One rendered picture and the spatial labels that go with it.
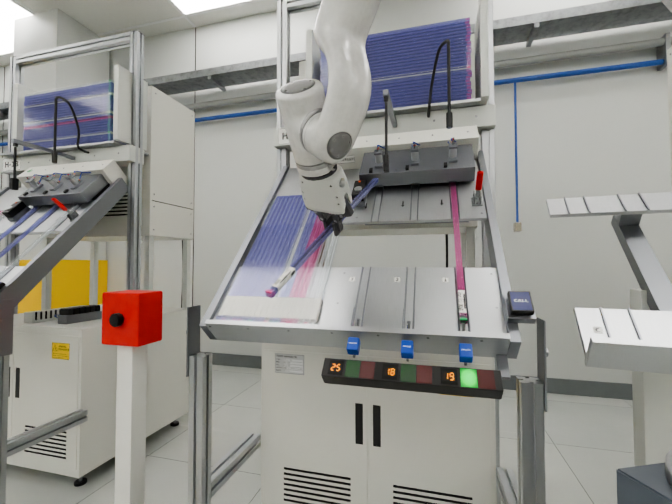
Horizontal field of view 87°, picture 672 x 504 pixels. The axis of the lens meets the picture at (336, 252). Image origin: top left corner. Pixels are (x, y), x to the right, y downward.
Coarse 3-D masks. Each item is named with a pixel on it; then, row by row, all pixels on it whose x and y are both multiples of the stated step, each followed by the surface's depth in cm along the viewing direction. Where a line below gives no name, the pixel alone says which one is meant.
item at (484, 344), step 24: (216, 336) 88; (240, 336) 85; (264, 336) 83; (288, 336) 81; (312, 336) 79; (336, 336) 77; (360, 336) 75; (384, 336) 74; (408, 336) 72; (432, 336) 71; (456, 336) 69; (480, 336) 68; (504, 336) 67
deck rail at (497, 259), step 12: (480, 156) 113; (480, 168) 109; (492, 204) 96; (492, 216) 92; (492, 228) 89; (492, 240) 87; (492, 252) 86; (492, 264) 87; (504, 264) 80; (504, 276) 78; (504, 288) 76; (504, 312) 72; (516, 324) 69; (516, 336) 68; (516, 348) 68
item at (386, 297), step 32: (352, 288) 86; (384, 288) 84; (416, 288) 82; (448, 288) 80; (480, 288) 79; (320, 320) 81; (352, 320) 78; (384, 320) 77; (416, 320) 76; (448, 320) 74; (480, 320) 73
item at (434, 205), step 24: (288, 192) 122; (384, 192) 111; (408, 192) 109; (432, 192) 107; (456, 192) 104; (360, 216) 105; (384, 216) 103; (408, 216) 101; (432, 216) 99; (480, 216) 95
